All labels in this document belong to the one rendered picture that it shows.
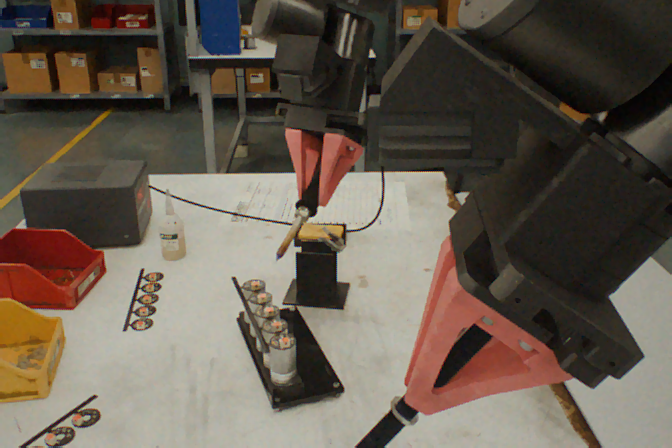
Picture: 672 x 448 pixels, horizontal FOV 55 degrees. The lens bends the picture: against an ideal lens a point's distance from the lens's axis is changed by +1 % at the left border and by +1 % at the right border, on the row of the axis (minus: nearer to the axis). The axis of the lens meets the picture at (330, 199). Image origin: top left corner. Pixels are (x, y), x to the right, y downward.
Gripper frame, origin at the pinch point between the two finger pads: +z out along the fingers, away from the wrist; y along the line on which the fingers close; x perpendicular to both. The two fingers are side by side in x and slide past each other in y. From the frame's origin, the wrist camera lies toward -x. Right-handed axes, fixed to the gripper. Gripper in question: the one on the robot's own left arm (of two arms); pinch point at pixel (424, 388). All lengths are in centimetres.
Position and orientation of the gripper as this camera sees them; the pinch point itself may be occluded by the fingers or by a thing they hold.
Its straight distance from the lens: 33.6
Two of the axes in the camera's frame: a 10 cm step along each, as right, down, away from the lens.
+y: -1.0, 3.6, -9.3
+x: 8.2, 5.5, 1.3
